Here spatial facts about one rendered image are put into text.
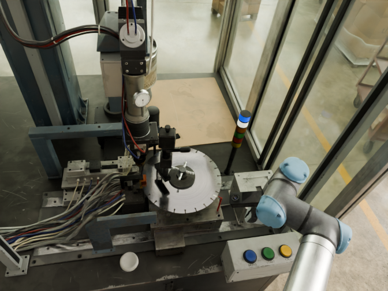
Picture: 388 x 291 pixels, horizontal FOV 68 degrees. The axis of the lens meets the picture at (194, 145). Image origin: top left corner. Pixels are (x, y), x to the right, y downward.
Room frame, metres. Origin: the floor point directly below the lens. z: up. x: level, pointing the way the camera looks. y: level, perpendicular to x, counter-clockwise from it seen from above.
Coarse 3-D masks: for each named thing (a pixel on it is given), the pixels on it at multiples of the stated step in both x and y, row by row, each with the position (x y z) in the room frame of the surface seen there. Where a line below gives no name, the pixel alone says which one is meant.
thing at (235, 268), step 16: (240, 240) 0.48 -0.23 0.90; (256, 240) 0.49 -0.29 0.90; (272, 240) 0.50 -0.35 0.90; (288, 240) 0.51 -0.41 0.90; (224, 256) 0.45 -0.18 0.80; (240, 256) 0.42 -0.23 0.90; (224, 272) 0.41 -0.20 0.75; (240, 272) 0.38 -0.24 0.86; (256, 272) 0.40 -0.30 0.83; (272, 272) 0.42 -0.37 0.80; (288, 272) 0.45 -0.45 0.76
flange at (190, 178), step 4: (188, 168) 0.74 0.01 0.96; (172, 172) 0.70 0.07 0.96; (176, 172) 0.70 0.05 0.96; (172, 176) 0.68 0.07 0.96; (176, 176) 0.68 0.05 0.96; (184, 176) 0.68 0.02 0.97; (188, 176) 0.69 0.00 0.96; (192, 176) 0.70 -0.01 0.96; (172, 180) 0.66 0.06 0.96; (176, 180) 0.67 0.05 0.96; (180, 180) 0.67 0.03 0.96; (184, 180) 0.67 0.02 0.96; (188, 180) 0.67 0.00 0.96; (192, 180) 0.68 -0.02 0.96; (172, 184) 0.65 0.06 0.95; (176, 184) 0.65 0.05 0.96; (180, 184) 0.65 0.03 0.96; (184, 184) 0.65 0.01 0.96; (188, 184) 0.66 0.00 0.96
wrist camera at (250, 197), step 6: (234, 192) 0.53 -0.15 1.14; (240, 192) 0.53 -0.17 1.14; (246, 192) 0.53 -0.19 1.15; (252, 192) 0.53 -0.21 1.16; (258, 192) 0.52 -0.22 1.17; (234, 198) 0.51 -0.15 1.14; (240, 198) 0.51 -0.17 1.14; (246, 198) 0.51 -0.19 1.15; (252, 198) 0.50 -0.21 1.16; (258, 198) 0.50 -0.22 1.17; (234, 204) 0.49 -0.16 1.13; (240, 204) 0.49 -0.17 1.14; (246, 204) 0.49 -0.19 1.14; (252, 204) 0.49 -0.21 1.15
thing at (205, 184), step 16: (176, 160) 0.78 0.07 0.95; (192, 160) 0.79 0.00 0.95; (208, 160) 0.80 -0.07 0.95; (208, 176) 0.72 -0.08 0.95; (144, 192) 0.59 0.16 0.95; (160, 192) 0.61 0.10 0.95; (176, 192) 0.62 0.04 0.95; (192, 192) 0.63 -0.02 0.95; (208, 192) 0.64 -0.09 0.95; (176, 208) 0.55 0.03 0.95; (192, 208) 0.56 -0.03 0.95
